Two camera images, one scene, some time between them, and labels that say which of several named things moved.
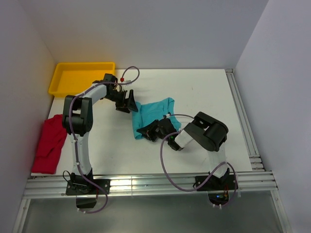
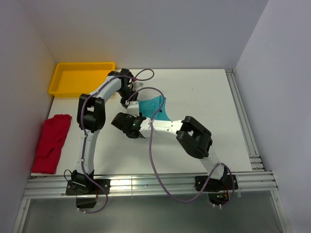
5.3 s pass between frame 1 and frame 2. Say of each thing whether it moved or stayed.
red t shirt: stayed
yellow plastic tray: stayed
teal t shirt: moved
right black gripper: moved
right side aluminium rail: stayed
